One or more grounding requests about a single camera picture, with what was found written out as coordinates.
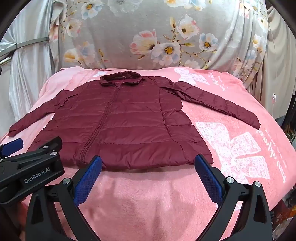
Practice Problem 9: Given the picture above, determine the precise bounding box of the white cable with switch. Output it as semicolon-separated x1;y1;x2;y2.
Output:
266;14;278;117

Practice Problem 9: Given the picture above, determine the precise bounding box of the maroon puffer jacket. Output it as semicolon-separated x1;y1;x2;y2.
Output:
9;71;261;172

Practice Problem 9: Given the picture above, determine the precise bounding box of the white satin curtain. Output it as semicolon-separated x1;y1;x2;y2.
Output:
0;0;61;138

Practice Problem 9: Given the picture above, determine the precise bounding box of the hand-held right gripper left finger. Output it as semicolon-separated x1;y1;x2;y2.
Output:
25;156;103;241

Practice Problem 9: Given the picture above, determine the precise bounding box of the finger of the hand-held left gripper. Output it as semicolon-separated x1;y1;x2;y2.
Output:
0;136;63;166
0;138;24;158

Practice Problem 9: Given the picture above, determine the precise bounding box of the grey strap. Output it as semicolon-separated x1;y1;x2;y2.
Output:
0;38;50;67

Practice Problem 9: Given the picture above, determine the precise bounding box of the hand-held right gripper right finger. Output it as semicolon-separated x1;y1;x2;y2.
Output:
194;154;273;241

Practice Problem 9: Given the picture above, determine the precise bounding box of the pink printed blanket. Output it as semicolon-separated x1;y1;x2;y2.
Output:
0;66;296;241

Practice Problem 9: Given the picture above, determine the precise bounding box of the beige curtain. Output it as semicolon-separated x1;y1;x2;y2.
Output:
259;9;296;121

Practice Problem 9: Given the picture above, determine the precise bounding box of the grey floral blanket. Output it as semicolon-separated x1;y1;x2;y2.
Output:
50;0;270;90

